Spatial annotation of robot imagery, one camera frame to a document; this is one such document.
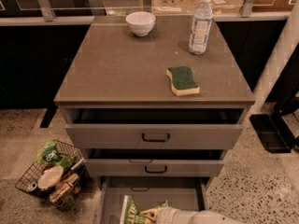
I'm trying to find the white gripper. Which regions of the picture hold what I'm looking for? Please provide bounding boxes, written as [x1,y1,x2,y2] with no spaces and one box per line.
[140,206,178,224]

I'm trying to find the green jalapeno chip bag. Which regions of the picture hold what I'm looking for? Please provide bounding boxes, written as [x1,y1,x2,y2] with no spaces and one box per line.
[120,195,168,224]

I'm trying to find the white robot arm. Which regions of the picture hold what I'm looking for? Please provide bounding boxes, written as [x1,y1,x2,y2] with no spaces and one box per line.
[207,7,299,224]

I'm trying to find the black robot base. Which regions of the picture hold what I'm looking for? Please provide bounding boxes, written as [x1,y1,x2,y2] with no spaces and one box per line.
[249,91,299,153]

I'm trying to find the grey bottom drawer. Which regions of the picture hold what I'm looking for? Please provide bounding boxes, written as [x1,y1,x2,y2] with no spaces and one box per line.
[96,176,208,224]

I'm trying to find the grey drawer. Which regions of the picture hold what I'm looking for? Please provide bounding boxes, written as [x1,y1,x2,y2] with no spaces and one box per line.
[85,149,224,177]
[66,108,242,150]
[96,176,208,224]

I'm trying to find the grey middle drawer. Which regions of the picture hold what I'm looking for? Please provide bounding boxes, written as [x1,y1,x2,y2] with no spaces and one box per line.
[85,149,224,177]

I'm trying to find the grey top drawer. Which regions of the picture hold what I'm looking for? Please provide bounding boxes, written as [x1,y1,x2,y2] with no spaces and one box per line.
[66,108,242,150]

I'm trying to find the grey drawer cabinet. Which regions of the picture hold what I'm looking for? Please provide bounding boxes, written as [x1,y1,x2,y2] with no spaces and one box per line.
[55,16,254,224]

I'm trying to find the green snack bag in basket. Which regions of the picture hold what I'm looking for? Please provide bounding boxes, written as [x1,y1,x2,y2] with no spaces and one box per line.
[34,140,73,170]

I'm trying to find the brown snack packet in basket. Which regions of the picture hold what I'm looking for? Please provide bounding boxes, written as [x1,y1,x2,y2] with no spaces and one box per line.
[50,173,78,203]

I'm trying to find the white bowl in basket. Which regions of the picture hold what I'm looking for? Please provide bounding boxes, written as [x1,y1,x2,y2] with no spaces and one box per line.
[37,166,64,189]

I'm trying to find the soda can in basket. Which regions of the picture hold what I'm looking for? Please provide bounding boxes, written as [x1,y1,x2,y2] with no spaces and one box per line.
[26,182,38,193]

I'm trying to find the green and yellow sponge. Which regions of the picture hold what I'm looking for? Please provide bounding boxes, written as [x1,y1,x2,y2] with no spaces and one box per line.
[166,66,200,96]

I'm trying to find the white ceramic bowl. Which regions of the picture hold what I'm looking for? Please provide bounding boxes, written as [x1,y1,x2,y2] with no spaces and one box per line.
[125,11,156,36]

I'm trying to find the clear plastic water bottle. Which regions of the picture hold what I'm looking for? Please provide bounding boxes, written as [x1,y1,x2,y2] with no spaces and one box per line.
[189,0,213,55]

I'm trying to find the black wire basket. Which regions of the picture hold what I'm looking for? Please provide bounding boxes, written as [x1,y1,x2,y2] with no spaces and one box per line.
[15,140,89,211]

